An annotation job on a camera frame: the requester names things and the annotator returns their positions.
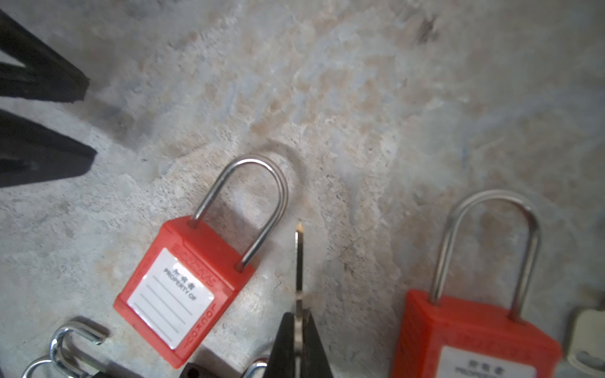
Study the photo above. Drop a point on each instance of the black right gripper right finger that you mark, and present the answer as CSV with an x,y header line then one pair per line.
x,y
314,362

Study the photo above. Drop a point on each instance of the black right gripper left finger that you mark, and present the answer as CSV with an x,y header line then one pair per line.
x,y
282,360

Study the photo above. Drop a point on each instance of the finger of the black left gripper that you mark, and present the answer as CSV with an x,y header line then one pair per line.
x,y
42,73
32,153

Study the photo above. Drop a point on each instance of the silver safety key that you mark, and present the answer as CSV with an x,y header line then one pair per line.
x,y
585,346
298,343

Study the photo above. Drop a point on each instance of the red padlock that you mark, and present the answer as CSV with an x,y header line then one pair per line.
x,y
442,336
189,276

